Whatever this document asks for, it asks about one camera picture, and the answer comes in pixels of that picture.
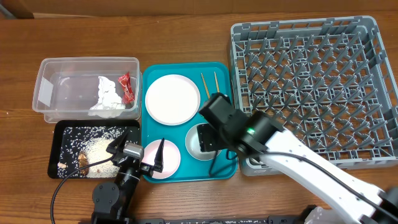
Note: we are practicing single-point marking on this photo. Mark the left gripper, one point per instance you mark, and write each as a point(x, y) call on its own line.
point(148, 169)

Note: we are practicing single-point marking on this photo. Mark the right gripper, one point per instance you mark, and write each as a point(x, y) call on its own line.
point(209, 137)

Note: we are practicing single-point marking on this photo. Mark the grey-white bowl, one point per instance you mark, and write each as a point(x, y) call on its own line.
point(193, 145)

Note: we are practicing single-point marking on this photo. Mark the white tissue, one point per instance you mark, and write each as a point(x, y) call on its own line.
point(109, 103)

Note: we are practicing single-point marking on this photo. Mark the red snack wrapper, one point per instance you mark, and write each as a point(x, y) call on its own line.
point(125, 83)

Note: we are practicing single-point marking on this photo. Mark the rice and meat leftovers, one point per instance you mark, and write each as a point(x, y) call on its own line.
point(85, 145)

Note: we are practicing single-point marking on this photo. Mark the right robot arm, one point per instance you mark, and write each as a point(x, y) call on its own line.
point(258, 136)

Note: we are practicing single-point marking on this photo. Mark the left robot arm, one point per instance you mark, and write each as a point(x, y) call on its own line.
point(112, 199)

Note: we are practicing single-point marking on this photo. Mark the black food waste tray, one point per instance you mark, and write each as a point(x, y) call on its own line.
point(132, 125)

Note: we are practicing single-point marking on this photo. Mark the grey dishwasher rack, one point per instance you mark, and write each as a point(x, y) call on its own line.
point(327, 80)

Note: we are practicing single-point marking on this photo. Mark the pink round plate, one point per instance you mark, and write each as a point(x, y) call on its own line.
point(172, 100)

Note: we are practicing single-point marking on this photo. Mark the left wooden chopstick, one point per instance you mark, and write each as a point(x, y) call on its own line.
point(205, 86)

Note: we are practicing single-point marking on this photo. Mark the wooden chopstick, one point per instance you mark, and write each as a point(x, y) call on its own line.
point(205, 86)
point(216, 82)

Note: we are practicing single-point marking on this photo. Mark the teal plastic tray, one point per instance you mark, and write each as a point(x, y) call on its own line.
point(190, 169)

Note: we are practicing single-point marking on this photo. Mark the right wooden chopstick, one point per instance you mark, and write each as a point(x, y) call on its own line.
point(216, 82)

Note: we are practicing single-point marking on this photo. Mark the clear plastic bin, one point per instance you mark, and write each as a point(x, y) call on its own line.
point(67, 87)

